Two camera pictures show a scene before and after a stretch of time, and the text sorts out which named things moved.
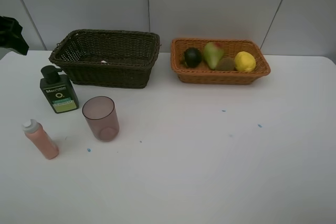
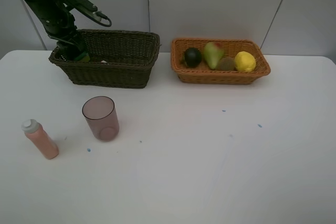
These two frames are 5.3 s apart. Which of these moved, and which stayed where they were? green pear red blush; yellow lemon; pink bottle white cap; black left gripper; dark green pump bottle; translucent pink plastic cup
Moved: black left gripper; dark green pump bottle
Stayed: translucent pink plastic cup; yellow lemon; green pear red blush; pink bottle white cap
